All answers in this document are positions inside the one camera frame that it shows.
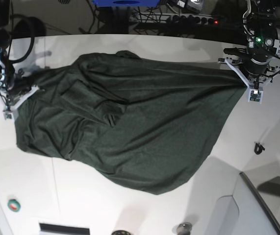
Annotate dark green t-shirt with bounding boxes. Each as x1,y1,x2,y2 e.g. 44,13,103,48
15,51,245,195

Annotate black power strip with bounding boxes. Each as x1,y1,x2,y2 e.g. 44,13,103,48
130,12,220,25

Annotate blue box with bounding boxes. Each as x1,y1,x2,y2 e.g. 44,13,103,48
92,0,159,7

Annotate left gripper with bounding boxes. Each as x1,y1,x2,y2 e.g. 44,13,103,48
224,47,280,83

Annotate black round dial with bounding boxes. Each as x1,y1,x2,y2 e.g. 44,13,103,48
111,230,131,235

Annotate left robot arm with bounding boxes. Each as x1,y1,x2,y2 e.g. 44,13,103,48
224,0,280,86

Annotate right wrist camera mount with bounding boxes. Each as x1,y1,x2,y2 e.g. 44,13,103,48
3,85,43,121

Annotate small black clip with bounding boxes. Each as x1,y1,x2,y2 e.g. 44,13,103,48
254,142,265,155

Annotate round metal knob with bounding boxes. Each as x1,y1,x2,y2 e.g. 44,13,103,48
176,222,192,235

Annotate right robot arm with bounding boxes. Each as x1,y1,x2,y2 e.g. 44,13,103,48
0,0,35,105

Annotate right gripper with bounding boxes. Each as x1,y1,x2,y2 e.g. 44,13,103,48
4,70,38,103

